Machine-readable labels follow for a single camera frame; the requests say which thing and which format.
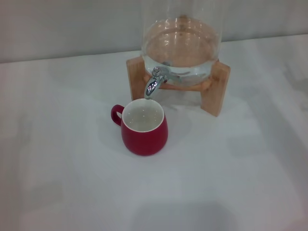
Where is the red ceramic cup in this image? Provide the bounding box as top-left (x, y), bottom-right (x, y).
top-left (110, 98), bottom-right (168, 156)

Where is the chrome faucet tap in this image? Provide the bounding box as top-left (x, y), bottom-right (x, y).
top-left (143, 66), bottom-right (180, 101)

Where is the wooden dispenser stand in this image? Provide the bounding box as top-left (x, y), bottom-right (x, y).
top-left (126, 56), bottom-right (231, 118)

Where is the glass water dispenser jar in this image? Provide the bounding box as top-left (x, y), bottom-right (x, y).
top-left (141, 0), bottom-right (223, 86)

